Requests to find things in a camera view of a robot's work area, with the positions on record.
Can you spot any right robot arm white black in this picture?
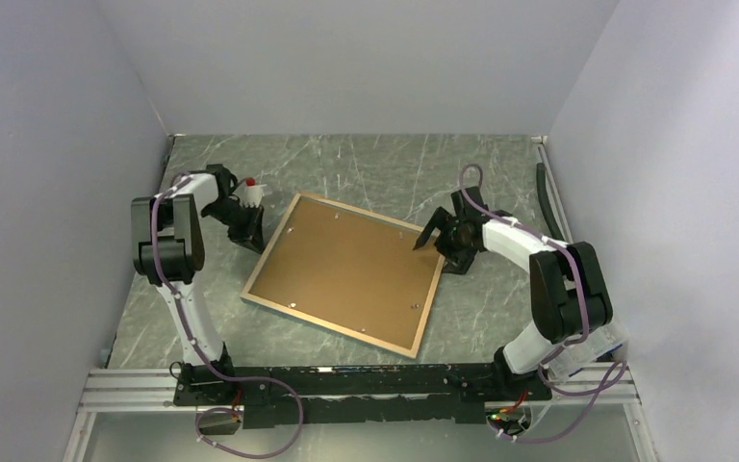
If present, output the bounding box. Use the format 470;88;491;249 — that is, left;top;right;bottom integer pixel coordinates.
414;187;613;399

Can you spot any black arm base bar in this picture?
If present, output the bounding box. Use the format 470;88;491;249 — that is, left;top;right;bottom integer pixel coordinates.
174;362;552;429

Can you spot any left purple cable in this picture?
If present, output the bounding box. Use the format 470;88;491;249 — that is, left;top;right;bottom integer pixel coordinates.
150;171;307;460

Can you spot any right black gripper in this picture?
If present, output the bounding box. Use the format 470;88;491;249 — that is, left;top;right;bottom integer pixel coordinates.
413;206;476;275

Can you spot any clear plastic screw box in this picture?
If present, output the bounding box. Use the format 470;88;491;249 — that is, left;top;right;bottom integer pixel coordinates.
548;321;629;378

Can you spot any aluminium extrusion rail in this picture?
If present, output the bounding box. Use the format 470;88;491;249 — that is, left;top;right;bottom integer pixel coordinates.
78;363;642;413

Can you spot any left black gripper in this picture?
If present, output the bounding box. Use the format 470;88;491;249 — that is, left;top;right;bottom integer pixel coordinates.
203;199;268;256

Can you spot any blue wooden picture frame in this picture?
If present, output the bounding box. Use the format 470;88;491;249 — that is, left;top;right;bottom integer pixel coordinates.
240;191;447;360

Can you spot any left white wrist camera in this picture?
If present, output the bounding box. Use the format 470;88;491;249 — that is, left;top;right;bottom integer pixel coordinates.
240;177;272;208

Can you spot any black corrugated hose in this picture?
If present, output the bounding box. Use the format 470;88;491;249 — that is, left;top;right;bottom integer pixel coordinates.
535;162;569;243

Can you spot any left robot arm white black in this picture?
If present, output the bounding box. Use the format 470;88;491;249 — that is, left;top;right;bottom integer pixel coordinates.
131;164;269;404

